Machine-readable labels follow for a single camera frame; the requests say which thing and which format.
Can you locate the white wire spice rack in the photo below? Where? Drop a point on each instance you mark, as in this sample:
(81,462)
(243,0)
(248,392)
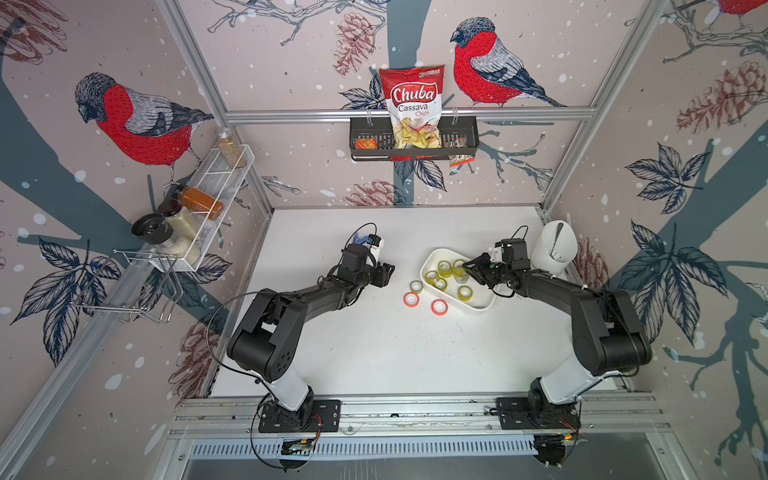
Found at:
(216,178)

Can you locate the blue tape dispenser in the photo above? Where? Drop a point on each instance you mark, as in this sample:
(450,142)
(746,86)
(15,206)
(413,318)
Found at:
(359,238)

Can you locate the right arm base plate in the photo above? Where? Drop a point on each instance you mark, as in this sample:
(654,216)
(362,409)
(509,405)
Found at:
(534,412)

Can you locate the black lid spice jar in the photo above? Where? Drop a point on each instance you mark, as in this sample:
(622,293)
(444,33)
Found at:
(154,230)

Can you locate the red tape roll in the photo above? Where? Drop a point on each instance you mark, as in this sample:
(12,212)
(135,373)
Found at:
(439,307)
(411,300)

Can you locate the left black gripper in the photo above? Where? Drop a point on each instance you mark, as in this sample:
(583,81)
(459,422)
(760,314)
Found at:
(383,274)

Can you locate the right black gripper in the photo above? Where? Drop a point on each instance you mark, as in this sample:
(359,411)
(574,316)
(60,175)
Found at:
(476,272)

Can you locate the orange sauce bottle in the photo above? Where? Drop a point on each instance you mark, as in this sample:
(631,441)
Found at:
(197,201)

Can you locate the chrome wire holder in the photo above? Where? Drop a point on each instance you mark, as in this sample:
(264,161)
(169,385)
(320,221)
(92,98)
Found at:
(148,288)

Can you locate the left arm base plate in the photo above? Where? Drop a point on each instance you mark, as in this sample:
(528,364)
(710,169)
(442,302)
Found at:
(312,416)

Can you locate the clear jar on rack top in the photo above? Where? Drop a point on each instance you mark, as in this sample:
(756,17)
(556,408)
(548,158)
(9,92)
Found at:
(230,149)

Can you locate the white utensil holder cup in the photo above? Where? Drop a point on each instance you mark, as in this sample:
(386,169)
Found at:
(567,249)

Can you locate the black wire wall basket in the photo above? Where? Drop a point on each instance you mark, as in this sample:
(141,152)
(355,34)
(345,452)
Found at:
(377,139)

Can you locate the white plastic storage box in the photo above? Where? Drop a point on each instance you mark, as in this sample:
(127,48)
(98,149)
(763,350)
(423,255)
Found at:
(483,298)

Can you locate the spoon in holder cup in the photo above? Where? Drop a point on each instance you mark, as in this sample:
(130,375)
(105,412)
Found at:
(552,253)

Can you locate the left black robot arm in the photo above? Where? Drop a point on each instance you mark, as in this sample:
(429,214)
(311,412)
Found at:
(266,339)

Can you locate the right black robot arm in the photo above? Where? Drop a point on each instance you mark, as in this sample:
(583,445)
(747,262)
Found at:
(607,336)

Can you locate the Chuba cassava chips bag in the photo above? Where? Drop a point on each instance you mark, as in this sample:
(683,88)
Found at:
(413,98)

